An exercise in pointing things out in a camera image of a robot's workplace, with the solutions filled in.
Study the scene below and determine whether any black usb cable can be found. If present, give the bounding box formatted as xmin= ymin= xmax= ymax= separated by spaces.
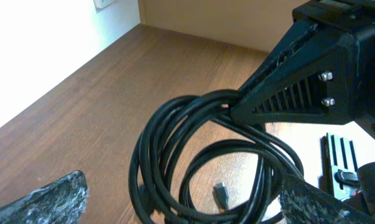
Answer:
xmin=127 ymin=89 xmax=305 ymax=224

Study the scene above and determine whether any wall thermostat panel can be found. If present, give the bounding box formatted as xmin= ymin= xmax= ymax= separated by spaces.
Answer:
xmin=93 ymin=0 xmax=116 ymax=9

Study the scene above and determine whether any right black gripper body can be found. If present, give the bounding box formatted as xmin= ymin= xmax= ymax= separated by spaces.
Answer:
xmin=292 ymin=0 xmax=375 ymax=139

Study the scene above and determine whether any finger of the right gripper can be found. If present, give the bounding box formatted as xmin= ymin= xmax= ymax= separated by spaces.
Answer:
xmin=231 ymin=20 xmax=357 ymax=124

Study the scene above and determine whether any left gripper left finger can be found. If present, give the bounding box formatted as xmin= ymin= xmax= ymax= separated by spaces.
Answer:
xmin=0 ymin=170 xmax=88 ymax=223

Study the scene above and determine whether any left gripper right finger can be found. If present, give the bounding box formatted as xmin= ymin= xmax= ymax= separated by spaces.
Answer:
xmin=279 ymin=175 xmax=375 ymax=224

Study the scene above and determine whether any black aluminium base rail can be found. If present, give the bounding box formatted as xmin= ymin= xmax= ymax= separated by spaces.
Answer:
xmin=318 ymin=133 xmax=360 ymax=201

